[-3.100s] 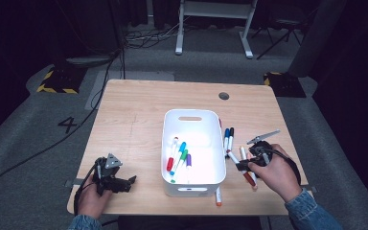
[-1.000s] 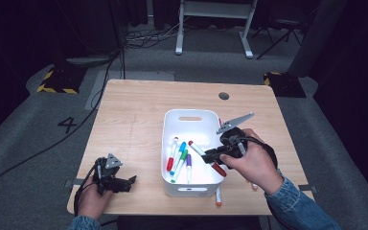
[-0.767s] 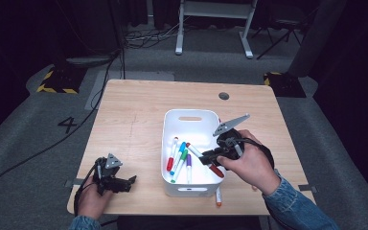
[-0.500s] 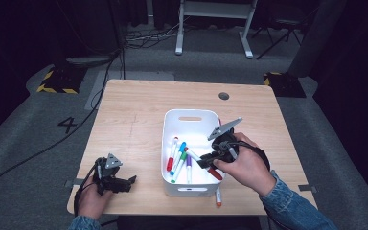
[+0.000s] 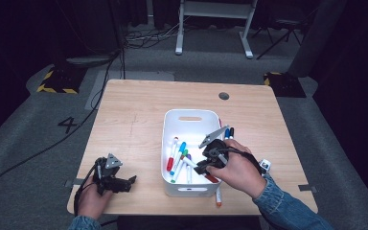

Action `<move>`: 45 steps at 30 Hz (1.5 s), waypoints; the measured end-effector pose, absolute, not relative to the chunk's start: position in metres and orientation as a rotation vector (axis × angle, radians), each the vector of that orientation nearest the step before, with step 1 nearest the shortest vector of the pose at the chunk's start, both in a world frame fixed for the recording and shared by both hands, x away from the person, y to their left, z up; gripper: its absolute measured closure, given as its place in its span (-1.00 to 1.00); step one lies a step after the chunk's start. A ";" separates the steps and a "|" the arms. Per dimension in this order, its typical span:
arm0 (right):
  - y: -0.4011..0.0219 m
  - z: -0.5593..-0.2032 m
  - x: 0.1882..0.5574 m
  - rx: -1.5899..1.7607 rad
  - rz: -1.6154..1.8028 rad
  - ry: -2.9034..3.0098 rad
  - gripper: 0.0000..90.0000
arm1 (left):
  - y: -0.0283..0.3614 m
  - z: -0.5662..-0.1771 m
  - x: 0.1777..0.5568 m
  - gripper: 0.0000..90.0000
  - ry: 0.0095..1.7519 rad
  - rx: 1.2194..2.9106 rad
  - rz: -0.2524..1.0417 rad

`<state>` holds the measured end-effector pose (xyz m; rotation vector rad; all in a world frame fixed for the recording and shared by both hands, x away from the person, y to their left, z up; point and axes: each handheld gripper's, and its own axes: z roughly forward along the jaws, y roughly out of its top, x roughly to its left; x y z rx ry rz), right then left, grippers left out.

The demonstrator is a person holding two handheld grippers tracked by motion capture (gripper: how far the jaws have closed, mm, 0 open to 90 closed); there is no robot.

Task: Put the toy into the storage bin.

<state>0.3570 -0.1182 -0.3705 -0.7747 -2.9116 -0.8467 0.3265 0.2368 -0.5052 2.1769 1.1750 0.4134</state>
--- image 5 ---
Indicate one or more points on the white plastic basket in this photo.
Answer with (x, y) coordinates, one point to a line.
(188, 131)

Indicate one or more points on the black yellow striped base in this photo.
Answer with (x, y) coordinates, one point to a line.
(60, 81)
(284, 84)

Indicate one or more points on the magenta cap marker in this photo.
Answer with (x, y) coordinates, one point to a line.
(220, 123)

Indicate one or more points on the purple cap marker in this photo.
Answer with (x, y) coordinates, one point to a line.
(188, 156)

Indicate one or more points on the person's right hand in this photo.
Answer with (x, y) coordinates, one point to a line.
(239, 172)

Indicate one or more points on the black tripod stand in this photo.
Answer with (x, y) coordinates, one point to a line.
(282, 21)

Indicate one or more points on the dark blue cap marker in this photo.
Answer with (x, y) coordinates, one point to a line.
(227, 133)

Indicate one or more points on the grey tape strip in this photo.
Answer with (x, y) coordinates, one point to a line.
(307, 188)
(70, 183)

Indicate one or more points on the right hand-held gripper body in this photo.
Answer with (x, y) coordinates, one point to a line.
(215, 153)

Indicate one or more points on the white desk frame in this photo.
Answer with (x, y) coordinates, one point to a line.
(215, 9)

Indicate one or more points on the orange cap marker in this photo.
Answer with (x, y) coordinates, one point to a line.
(218, 198)

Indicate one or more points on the dark grey column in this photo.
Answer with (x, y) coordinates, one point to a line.
(316, 38)

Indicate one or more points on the person's lap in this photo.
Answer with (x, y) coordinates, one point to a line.
(188, 223)

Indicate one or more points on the dark red cap marker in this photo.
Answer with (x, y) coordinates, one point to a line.
(212, 178)

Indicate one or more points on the person's left hand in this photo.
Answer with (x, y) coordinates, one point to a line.
(91, 202)

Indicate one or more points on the light blue cap marker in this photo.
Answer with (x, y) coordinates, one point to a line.
(182, 147)

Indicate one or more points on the light green cap marker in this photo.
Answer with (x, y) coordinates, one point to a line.
(184, 153)

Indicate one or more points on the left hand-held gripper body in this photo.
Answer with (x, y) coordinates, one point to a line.
(107, 180)

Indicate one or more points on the grey stand foot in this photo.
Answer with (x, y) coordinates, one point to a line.
(89, 60)

